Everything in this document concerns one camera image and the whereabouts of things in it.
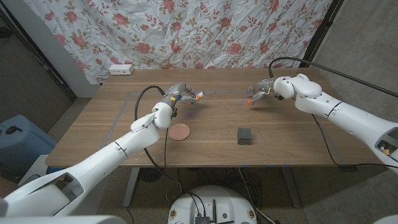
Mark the black round disc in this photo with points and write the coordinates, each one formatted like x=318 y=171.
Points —
x=150 y=175

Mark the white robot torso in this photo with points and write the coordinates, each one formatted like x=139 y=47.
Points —
x=214 y=202

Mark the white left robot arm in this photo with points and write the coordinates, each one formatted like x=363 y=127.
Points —
x=102 y=158

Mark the white box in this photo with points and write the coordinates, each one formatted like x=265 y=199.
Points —
x=35 y=168

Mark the black torso antenna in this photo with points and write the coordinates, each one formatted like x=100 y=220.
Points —
x=214 y=210

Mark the person's bare leg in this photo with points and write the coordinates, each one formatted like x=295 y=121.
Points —
x=7 y=186

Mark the metal table leg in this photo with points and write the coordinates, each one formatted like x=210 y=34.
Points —
x=290 y=186
x=130 y=186

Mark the blue plastic bin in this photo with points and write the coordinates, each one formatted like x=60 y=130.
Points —
x=18 y=140

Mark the dark grey block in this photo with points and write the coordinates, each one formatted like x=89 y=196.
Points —
x=244 y=136

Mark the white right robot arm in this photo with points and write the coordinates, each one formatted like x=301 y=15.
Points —
x=342 y=115

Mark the white power strip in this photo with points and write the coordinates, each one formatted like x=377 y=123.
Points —
x=121 y=69

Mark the floral backdrop cloth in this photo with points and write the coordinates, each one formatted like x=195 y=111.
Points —
x=186 y=31

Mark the black slanted floor strip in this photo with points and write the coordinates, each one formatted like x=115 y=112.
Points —
x=37 y=56

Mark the pink round dish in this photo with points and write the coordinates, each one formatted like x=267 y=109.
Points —
x=179 y=132

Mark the white orange glue stick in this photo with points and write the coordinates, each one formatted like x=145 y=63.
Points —
x=200 y=95

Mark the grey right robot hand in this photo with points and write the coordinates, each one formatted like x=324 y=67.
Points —
x=264 y=87

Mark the black backdrop stand pole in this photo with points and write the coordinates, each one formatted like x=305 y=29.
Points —
x=320 y=34

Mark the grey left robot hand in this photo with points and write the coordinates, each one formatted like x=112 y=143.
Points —
x=177 y=90

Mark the white leaning panel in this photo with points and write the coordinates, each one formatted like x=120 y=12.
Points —
x=62 y=62

